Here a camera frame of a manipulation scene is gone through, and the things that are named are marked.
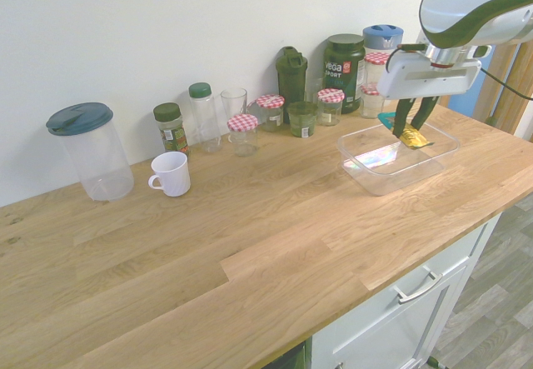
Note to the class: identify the clear pitcher blue lid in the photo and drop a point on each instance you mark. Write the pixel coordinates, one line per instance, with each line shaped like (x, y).
(381, 38)

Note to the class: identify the large jar red checked lid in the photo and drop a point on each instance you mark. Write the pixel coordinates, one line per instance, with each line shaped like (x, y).
(375, 69)

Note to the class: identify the glass jar red checked lid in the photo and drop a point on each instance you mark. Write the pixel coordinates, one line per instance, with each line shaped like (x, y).
(270, 106)
(242, 129)
(330, 106)

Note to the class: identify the clear bottle green lid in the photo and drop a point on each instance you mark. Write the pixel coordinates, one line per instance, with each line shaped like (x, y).
(204, 119)

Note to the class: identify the dark green protein powder tub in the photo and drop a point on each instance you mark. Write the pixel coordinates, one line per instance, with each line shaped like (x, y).
(343, 73)

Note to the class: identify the yellow protein bar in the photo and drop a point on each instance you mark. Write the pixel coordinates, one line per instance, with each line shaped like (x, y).
(414, 139)

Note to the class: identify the spice jar dark green lid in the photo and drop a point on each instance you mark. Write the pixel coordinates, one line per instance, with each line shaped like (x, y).
(170, 131)

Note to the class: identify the tall clear drinking glass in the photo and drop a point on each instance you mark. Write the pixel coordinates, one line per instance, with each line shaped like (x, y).
(234, 102)

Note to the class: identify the white ceramic mug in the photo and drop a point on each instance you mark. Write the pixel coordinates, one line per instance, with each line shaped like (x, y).
(172, 175)

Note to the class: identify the silver cabinet knob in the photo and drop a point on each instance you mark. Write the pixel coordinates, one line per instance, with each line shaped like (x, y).
(339, 365)

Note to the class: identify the dark green shaker bottle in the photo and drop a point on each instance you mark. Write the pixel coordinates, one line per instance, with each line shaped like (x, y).
(291, 77)

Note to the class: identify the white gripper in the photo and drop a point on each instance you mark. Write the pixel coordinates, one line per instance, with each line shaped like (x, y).
(416, 79)

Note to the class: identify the dark steel dishwasher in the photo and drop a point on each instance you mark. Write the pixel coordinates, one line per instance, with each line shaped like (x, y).
(291, 356)

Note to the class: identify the small jar red checked lid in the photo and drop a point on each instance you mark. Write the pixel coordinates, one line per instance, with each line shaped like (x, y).
(370, 104)

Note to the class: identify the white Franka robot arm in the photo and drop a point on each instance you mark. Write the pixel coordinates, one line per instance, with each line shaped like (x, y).
(458, 6)

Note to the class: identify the clear pitcher teal lid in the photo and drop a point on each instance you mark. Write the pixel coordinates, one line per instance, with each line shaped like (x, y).
(89, 156)

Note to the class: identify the clear plastic rectangular container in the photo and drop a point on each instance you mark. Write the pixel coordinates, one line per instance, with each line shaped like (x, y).
(358, 177)

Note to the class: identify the wooden door frame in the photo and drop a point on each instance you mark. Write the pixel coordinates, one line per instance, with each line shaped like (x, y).
(508, 106)

